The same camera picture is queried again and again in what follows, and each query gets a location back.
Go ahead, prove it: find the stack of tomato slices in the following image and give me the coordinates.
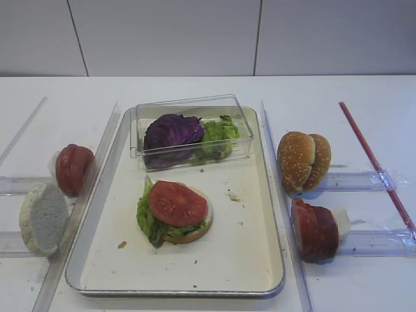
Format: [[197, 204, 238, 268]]
[[48, 144, 95, 197]]

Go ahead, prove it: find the purple cabbage leaf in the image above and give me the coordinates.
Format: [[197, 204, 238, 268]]
[[144, 114, 204, 169]]

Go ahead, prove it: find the bottom bun on tray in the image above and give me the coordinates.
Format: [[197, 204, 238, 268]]
[[163, 187, 214, 244]]

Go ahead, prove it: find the clear far left rail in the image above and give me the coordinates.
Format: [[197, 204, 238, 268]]
[[0, 97, 49, 165]]

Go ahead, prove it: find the clear rail of tray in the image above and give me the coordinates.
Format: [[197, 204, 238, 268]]
[[32, 102, 121, 311], [260, 100, 313, 311]]

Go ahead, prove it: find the stack of meat slices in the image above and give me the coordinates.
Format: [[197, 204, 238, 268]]
[[291, 198, 351, 263]]

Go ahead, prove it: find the pale bun half upright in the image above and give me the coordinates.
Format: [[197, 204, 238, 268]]
[[19, 183, 69, 257]]

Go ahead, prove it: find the sesame bun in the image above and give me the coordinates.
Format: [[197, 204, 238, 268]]
[[303, 134, 332, 192], [277, 131, 315, 194]]

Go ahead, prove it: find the lettuce leaf on bun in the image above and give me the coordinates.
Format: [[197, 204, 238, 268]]
[[136, 176, 203, 248]]

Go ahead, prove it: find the clear rail left of tray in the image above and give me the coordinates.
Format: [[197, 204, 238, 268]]
[[32, 102, 121, 311]]

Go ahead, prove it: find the right sesame bun top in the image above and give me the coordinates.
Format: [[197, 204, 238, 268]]
[[303, 134, 332, 192]]

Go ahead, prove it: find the tomato slice on bun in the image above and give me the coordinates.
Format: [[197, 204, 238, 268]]
[[149, 181, 208, 227]]

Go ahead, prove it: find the clear plastic box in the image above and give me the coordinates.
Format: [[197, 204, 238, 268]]
[[130, 94, 254, 172]]

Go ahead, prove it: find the left sesame bun top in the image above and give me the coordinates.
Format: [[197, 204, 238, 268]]
[[277, 131, 315, 194]]

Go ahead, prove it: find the red plastic strip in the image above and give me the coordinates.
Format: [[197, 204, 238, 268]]
[[339, 102, 415, 239]]

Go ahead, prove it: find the clear rail right of tray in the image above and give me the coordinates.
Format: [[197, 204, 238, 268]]
[[260, 100, 313, 311]]

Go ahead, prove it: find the green lettuce in box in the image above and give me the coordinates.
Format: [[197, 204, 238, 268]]
[[194, 115, 240, 164]]

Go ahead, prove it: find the white metal baking tray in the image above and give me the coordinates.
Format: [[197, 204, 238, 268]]
[[65, 107, 285, 298]]

